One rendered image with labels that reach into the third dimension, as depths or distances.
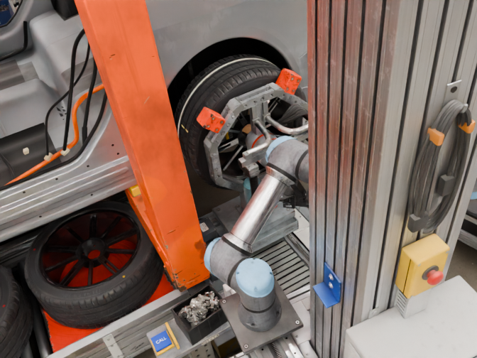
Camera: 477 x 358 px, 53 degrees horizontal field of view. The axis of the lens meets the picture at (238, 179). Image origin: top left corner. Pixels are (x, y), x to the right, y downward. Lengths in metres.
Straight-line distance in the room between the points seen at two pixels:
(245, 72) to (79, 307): 1.29
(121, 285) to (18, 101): 1.23
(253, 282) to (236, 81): 0.98
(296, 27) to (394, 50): 1.68
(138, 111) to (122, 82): 0.11
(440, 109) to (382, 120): 0.11
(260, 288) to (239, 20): 1.19
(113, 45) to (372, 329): 1.00
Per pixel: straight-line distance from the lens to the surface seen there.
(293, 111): 2.17
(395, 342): 1.22
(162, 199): 1.77
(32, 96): 2.95
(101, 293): 2.32
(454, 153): 0.95
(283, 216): 2.80
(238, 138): 2.34
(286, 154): 1.60
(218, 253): 1.61
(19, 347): 2.57
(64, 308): 2.40
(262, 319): 1.65
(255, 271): 1.54
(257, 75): 2.19
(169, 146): 1.64
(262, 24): 2.27
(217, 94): 2.14
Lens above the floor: 2.29
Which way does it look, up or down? 43 degrees down
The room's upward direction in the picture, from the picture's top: 8 degrees counter-clockwise
